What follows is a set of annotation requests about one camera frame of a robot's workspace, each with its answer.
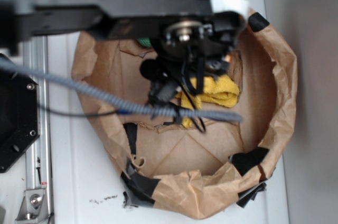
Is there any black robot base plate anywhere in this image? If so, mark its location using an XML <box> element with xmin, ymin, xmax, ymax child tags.
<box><xmin>1</xmin><ymin>69</ymin><xmax>39</xmax><ymax>173</ymax></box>

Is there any metal corner bracket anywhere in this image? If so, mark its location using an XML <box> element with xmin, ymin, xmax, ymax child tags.
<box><xmin>15</xmin><ymin>189</ymin><xmax>50</xmax><ymax>223</ymax></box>

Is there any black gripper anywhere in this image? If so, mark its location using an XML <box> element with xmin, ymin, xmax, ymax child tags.
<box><xmin>140</xmin><ymin>21</ymin><xmax>243</xmax><ymax>105</ymax></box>

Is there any yellow microfiber cloth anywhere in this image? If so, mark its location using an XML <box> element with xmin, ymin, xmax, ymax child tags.
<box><xmin>175</xmin><ymin>74</ymin><xmax>240</xmax><ymax>129</ymax></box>

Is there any thin black wire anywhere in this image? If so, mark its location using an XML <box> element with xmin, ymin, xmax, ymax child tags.
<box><xmin>39</xmin><ymin>105</ymin><xmax>119</xmax><ymax>118</ymax></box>

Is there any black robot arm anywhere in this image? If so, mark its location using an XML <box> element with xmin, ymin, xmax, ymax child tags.
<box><xmin>1</xmin><ymin>0</ymin><xmax>250</xmax><ymax>106</ymax></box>

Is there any green foam ball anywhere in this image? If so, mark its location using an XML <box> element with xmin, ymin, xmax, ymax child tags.
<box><xmin>137</xmin><ymin>38</ymin><xmax>152</xmax><ymax>48</ymax></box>

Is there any grey coiled cable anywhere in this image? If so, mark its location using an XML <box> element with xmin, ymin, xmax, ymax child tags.
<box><xmin>0</xmin><ymin>58</ymin><xmax>243</xmax><ymax>123</ymax></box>

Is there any aluminium extrusion rail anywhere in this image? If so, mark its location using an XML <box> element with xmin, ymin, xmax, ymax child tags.
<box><xmin>23</xmin><ymin>36</ymin><xmax>54</xmax><ymax>223</ymax></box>

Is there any brown paper bag bin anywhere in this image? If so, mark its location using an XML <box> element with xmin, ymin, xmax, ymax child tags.
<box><xmin>79</xmin><ymin>11</ymin><xmax>297</xmax><ymax>220</ymax></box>

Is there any brown bark wood piece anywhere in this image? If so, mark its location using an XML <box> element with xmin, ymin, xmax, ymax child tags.
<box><xmin>228</xmin><ymin>50</ymin><xmax>243</xmax><ymax>92</ymax></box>

